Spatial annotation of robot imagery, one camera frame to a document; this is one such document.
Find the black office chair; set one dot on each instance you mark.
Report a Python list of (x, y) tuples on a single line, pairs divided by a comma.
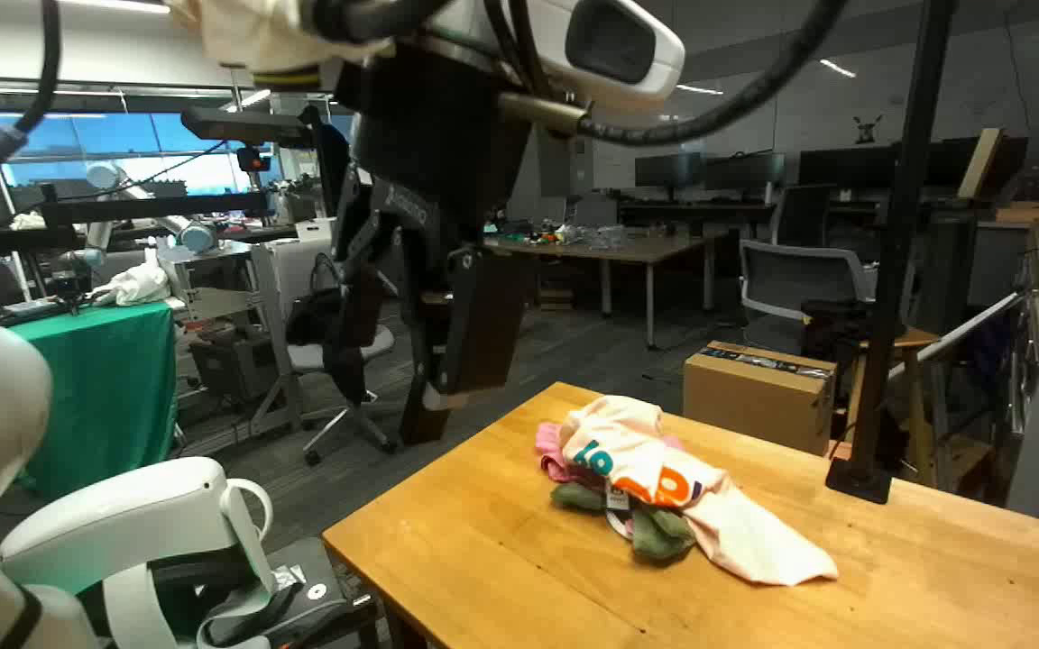
[(344, 419)]

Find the green table cloth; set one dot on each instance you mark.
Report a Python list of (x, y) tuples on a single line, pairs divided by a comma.
[(105, 384)]

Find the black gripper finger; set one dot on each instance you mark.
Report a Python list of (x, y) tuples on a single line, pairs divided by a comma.
[(477, 328), (362, 277)]

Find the black metal pole stand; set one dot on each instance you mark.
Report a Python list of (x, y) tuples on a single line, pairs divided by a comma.
[(900, 239)]

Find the peach printed shirt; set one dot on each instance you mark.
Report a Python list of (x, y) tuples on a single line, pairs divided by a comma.
[(664, 473)]

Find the grey mesh office chair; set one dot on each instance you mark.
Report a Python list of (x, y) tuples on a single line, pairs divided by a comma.
[(801, 278)]

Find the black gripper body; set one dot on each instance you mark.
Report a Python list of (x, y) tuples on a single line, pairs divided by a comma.
[(433, 130)]

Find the cardboard box with black tape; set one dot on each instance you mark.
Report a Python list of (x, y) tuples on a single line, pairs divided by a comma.
[(756, 390)]

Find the white metal rod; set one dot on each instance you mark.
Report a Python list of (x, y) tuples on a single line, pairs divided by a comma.
[(965, 328)]

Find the round wooden stool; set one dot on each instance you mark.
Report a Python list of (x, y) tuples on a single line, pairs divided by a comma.
[(913, 361)]

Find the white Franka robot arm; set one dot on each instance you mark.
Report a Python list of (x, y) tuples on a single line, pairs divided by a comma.
[(123, 528)]

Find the white plush toy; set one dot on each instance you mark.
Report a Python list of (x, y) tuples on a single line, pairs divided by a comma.
[(135, 288)]

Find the dark computer monitor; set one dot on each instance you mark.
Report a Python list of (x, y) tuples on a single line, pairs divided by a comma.
[(668, 171), (739, 171)]

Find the red turnip plushie green leaves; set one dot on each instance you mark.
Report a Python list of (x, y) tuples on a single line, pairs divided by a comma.
[(659, 535)]

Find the light wooden office table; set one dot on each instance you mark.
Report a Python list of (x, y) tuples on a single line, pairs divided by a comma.
[(614, 251)]

